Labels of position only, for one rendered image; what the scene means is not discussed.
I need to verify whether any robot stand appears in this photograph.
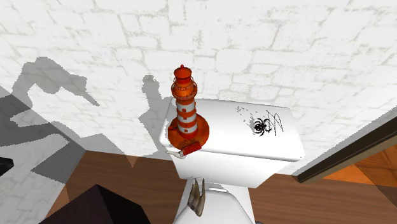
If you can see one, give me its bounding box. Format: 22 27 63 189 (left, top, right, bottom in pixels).
39 183 152 224

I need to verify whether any grey brown claw-shaped thing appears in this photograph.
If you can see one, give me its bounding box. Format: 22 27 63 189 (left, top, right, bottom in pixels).
186 177 207 218

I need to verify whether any orange white lighthouse figure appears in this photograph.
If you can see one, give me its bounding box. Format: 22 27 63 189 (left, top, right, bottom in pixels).
167 64 210 157

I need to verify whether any white toilet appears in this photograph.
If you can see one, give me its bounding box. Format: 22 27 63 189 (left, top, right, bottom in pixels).
158 97 305 224

